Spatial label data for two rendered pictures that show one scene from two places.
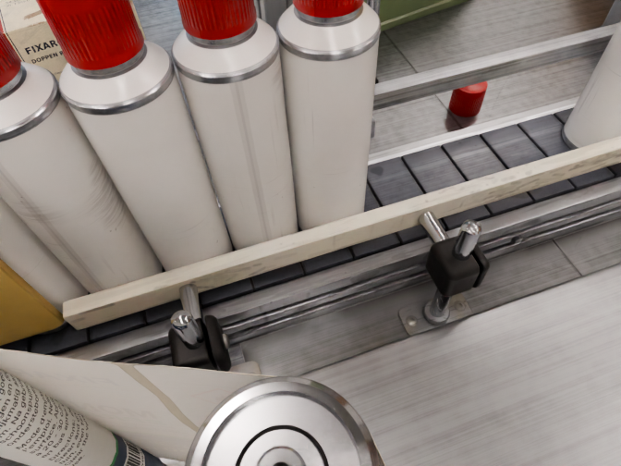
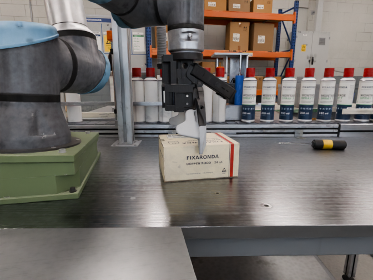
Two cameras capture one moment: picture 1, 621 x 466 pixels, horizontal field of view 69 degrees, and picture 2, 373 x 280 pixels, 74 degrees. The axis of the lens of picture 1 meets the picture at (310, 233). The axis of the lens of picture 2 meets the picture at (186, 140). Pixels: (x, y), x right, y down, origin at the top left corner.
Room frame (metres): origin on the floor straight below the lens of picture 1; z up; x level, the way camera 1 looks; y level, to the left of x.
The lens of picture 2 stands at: (1.10, 0.40, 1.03)
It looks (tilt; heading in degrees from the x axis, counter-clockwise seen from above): 13 degrees down; 194
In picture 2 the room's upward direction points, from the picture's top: straight up
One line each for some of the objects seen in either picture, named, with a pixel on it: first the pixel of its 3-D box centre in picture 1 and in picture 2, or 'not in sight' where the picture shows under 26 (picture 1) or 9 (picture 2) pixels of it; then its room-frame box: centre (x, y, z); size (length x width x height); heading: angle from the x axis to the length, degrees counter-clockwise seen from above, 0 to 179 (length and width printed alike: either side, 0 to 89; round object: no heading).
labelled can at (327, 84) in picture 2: not in sight; (326, 95); (0.02, 0.69, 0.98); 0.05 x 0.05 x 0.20
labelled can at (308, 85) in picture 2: not in sight; (307, 95); (0.04, 0.61, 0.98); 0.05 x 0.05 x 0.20
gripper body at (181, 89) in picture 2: not in sight; (182, 83); (0.58, 0.26, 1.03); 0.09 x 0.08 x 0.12; 115
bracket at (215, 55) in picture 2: not in sight; (228, 55); (0.03, 0.31, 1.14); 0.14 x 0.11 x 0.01; 106
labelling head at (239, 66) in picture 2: not in sight; (228, 87); (0.03, 0.31, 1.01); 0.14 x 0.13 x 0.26; 106
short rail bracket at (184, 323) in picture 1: (202, 334); not in sight; (0.12, 0.07, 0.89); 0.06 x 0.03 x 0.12; 16
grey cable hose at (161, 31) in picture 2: not in sight; (161, 35); (0.29, 0.11, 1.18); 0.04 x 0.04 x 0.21
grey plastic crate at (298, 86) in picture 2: not in sight; (313, 95); (-1.76, 1.03, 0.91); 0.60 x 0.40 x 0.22; 119
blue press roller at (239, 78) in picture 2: not in sight; (238, 94); (0.07, 0.36, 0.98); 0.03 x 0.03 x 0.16
